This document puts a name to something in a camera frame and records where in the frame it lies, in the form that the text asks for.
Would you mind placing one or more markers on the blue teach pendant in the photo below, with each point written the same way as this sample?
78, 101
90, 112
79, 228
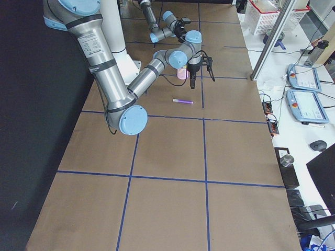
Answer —
306, 106
303, 77

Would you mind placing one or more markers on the purple marker pen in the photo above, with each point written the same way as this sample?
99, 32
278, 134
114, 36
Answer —
183, 101

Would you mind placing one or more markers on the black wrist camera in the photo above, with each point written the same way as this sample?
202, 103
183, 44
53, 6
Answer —
185, 20
207, 62

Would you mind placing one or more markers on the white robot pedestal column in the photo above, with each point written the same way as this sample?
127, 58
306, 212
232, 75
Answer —
113, 33

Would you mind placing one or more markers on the pink mesh pen holder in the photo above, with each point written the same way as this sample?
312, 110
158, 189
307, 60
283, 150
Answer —
182, 73

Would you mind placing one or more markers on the black computer mouse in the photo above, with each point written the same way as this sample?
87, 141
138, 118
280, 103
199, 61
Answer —
318, 145

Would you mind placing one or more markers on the black power strip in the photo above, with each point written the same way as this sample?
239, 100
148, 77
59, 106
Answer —
273, 127
267, 107

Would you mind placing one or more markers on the white plastic basket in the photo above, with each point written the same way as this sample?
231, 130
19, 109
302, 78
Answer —
260, 16

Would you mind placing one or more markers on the metal cup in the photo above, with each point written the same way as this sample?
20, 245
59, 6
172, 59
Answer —
286, 160

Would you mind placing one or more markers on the black power strip right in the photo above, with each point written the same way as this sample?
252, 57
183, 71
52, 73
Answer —
273, 127

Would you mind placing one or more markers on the aluminium frame post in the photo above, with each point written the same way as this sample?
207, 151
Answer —
275, 33

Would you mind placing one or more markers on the black computer monitor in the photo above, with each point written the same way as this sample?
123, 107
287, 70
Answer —
321, 170

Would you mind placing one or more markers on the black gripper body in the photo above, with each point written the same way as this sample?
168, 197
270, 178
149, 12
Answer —
178, 30
193, 68

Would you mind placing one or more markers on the black power strip left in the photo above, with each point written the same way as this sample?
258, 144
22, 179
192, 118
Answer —
267, 107

